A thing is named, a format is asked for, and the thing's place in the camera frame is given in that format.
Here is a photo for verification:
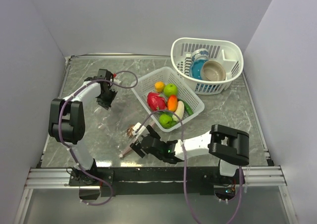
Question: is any green fake apple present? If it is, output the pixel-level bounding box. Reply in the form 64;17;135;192
163;83;178;98
159;113;174;129

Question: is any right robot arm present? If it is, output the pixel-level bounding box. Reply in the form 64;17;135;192
130;123;250;184

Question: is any clear zip top bag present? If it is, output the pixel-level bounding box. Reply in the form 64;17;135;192
91;101;147;161

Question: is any blue white patterned bowl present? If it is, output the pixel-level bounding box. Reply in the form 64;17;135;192
191;48;209;62

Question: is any white rectangular perforated basket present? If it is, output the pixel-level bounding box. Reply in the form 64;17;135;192
130;66;205;132

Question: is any red fake mango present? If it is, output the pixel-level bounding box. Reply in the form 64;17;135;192
167;95;178;112

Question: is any beige ceramic bowl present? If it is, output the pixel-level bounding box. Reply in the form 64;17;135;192
201;60;226;82

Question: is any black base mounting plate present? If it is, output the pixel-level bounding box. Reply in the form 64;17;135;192
68;167;245;200

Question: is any purple cable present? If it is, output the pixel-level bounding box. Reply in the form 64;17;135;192
136;110;245;224
58;70;138;207

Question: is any orange fake fruit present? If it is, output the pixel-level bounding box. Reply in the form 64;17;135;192
155;81;165;93

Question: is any white oval dish rack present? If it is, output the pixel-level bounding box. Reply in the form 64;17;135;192
170;38;244;95

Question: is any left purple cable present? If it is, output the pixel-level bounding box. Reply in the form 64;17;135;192
58;70;138;207

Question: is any red fake dragon fruit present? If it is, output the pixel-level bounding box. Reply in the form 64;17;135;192
147;92;167;111

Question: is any brown fake mushroom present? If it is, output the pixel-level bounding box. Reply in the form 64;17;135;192
126;125;134;138

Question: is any aluminium frame rail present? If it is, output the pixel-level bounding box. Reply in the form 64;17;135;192
14;166;299;224

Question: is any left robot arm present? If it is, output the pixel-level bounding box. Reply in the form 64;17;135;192
49;69;117;185

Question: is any green fake leafy vegetable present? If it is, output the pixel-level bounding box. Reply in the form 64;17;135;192
182;101;194;116

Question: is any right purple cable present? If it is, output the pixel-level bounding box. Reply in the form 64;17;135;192
136;110;245;224

